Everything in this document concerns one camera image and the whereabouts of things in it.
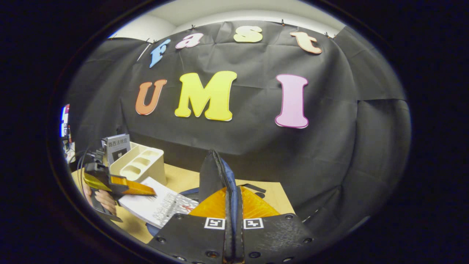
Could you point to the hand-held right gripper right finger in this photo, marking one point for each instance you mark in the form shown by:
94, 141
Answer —
278, 234

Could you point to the blue-grey book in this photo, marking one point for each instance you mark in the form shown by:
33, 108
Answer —
117, 146

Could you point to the white plastic bookshelf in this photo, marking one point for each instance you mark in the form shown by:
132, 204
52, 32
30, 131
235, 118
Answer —
141, 167

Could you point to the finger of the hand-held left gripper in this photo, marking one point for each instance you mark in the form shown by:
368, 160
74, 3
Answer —
96, 182
132, 187

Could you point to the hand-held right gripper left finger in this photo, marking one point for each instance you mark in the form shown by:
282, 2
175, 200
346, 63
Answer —
190, 234

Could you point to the blue schoolbag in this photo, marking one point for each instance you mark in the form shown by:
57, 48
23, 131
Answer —
212, 172

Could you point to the computer monitor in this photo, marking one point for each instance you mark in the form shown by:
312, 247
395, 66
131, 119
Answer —
65, 121

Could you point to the white book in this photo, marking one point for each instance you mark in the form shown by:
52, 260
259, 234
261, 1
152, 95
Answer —
157, 205

